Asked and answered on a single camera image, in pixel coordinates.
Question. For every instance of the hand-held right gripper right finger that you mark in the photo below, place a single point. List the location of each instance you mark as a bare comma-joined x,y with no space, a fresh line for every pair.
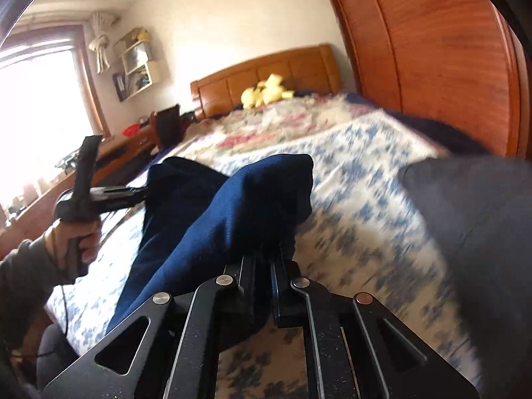
284,286

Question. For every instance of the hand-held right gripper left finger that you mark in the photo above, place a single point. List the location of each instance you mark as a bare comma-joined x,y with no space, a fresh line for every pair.
245,276

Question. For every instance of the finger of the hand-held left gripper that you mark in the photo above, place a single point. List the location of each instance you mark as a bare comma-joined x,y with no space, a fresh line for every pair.
120,197

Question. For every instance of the navy blue blazer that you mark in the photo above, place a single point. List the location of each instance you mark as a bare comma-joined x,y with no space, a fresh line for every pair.
232,208

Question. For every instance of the person's left forearm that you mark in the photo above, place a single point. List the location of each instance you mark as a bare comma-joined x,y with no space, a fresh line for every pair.
25,291

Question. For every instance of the person's left hand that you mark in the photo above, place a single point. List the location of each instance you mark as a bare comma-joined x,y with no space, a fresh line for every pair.
56,245

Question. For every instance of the wooden desk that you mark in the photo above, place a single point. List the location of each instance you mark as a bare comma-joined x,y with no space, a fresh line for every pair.
120,153

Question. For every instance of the wooden chair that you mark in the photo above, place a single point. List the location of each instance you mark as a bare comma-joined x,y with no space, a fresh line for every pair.
166,124

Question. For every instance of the window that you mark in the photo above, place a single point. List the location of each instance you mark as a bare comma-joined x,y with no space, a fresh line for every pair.
41,112

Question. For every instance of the blue floral bed sheet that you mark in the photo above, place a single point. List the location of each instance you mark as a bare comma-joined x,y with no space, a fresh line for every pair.
353,199

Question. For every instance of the person's dark trouser leg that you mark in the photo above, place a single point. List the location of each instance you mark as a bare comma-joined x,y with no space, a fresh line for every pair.
58,353

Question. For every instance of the pink floral quilt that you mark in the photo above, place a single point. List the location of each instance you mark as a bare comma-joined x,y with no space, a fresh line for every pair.
270,124

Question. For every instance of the tied cream curtain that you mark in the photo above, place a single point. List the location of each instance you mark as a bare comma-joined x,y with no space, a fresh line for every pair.
102,41

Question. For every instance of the wooden headboard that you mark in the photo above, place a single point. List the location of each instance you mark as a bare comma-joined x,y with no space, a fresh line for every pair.
232,83

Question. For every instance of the yellow plush toy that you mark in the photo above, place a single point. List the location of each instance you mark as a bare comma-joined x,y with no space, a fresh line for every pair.
266,91

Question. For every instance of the dark grey cloth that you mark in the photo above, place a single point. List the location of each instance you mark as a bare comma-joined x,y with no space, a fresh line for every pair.
478,237

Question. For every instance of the white wall shelf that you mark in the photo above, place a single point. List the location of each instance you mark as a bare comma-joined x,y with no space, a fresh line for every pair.
139,66

